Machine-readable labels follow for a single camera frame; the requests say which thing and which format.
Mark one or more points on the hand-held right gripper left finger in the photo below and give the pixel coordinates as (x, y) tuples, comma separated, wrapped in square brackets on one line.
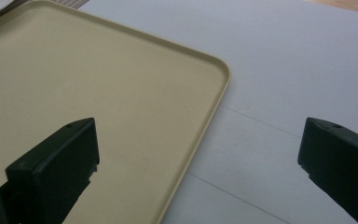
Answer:
[(52, 161)]

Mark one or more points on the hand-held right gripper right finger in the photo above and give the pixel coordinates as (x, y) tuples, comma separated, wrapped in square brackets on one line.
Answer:
[(338, 158)]

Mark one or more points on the beige plastic tray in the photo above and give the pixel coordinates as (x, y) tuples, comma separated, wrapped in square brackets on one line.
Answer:
[(90, 102)]

